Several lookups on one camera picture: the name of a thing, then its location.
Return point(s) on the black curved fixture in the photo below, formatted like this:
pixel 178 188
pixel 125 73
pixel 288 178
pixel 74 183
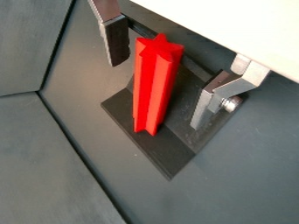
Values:
pixel 178 142

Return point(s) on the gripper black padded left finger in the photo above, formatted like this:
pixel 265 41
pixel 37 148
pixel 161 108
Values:
pixel 114 30

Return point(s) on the red star prism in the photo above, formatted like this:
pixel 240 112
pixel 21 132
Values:
pixel 157 64

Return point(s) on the gripper silver bracket right finger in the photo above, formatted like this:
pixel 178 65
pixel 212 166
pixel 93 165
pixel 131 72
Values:
pixel 221 94

